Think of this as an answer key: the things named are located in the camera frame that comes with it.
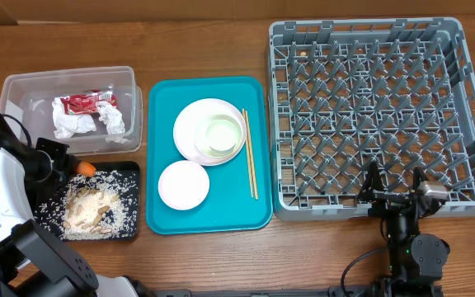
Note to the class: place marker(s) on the grey dishwasher rack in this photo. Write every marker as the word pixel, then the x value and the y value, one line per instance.
pixel 347 93

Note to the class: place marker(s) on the pink food bowl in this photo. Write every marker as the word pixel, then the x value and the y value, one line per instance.
pixel 183 185

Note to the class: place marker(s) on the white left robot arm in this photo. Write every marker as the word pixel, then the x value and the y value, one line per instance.
pixel 33 261

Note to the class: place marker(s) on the black waste tray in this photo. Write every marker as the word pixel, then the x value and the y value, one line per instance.
pixel 132 198

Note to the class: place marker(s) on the pink round plate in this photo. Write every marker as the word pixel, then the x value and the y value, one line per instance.
pixel 187 122

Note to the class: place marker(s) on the clear plastic waste bin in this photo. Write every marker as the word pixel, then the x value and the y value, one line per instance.
pixel 28 97

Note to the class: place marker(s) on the cream shallow bowl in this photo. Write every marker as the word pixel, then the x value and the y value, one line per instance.
pixel 201 142

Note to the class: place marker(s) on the cream plastic cup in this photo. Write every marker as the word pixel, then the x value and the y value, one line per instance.
pixel 221 136

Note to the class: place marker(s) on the white napkin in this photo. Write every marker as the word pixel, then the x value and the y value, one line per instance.
pixel 66 126

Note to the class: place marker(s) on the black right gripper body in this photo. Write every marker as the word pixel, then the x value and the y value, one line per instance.
pixel 386 203

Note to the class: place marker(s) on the teal plastic tray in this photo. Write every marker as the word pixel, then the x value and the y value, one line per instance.
pixel 229 205

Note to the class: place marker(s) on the red snack wrapper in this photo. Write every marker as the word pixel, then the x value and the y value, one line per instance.
pixel 85 103

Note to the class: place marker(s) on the rice and peanut leftovers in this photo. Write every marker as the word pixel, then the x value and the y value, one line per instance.
pixel 93 210

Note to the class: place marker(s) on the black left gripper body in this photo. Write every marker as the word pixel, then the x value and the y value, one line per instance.
pixel 46 166

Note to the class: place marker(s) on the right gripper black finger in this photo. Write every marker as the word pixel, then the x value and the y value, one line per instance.
pixel 419 179
pixel 372 184

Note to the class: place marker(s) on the orange carrot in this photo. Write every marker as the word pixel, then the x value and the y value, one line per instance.
pixel 85 169

